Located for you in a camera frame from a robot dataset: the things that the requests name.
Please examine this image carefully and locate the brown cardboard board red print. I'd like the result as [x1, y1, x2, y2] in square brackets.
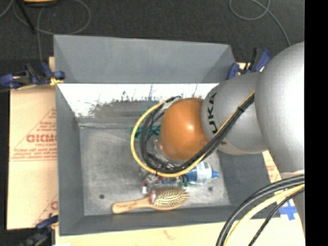
[6, 82, 282, 231]

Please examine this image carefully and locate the wooden hairbrush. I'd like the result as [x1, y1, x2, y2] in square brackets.
[111, 186, 190, 215]

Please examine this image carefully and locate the grey metal bin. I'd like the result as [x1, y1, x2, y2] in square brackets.
[53, 34, 273, 236]

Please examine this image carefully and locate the clear plastic bottle blue cap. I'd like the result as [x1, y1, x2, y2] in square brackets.
[185, 160, 220, 186]

